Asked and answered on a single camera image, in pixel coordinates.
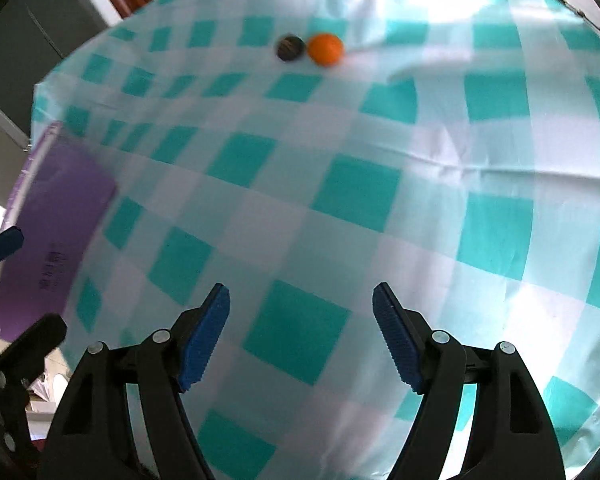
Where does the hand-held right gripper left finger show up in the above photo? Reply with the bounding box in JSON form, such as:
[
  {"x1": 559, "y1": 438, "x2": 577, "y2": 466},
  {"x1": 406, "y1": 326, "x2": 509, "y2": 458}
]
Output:
[{"x1": 36, "y1": 283, "x2": 231, "y2": 480}]

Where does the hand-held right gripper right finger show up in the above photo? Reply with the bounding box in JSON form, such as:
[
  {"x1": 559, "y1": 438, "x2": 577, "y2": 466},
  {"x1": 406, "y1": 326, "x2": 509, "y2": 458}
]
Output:
[{"x1": 372, "y1": 282, "x2": 567, "y2": 480}]

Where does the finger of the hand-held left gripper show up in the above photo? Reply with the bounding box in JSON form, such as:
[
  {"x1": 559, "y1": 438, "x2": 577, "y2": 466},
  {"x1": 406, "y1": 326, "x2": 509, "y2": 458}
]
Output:
[
  {"x1": 0, "y1": 313, "x2": 68, "y2": 386},
  {"x1": 0, "y1": 227, "x2": 25, "y2": 275}
]

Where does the purple plastic container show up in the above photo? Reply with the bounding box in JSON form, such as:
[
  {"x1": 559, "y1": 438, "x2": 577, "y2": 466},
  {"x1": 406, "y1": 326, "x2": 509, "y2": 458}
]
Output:
[{"x1": 0, "y1": 120, "x2": 120, "y2": 343}]

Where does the orange mandarin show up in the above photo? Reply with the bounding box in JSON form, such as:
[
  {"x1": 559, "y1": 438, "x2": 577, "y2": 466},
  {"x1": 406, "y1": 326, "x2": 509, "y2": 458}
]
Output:
[{"x1": 306, "y1": 33, "x2": 345, "y2": 67}]

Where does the dark water chestnut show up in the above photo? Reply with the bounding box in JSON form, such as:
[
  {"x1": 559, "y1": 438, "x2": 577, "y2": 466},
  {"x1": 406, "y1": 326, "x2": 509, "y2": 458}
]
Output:
[{"x1": 275, "y1": 34, "x2": 307, "y2": 63}]

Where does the teal white checkered tablecloth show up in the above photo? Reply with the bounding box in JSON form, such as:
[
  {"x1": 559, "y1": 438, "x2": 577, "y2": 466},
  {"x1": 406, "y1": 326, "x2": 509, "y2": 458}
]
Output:
[{"x1": 30, "y1": 0, "x2": 600, "y2": 480}]

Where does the grey cabinet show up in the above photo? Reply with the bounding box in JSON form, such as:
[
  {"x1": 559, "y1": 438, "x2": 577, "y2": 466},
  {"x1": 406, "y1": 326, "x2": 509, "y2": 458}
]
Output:
[{"x1": 0, "y1": 0, "x2": 126, "y2": 161}]

